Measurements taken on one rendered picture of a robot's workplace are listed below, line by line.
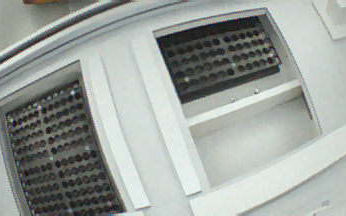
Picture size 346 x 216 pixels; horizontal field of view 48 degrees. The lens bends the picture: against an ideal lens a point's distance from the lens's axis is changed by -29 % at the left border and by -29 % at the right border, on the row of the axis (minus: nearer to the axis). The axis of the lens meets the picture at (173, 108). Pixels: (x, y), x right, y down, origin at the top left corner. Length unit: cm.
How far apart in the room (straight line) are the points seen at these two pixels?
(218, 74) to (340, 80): 25
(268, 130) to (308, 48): 17
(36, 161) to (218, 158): 30
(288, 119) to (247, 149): 9
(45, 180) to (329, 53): 54
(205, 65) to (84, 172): 25
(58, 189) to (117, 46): 24
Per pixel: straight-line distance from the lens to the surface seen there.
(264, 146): 80
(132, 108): 69
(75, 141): 74
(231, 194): 62
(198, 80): 75
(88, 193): 71
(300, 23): 79
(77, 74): 85
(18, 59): 73
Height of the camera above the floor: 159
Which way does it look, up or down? 69 degrees down
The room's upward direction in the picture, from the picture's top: 4 degrees counter-clockwise
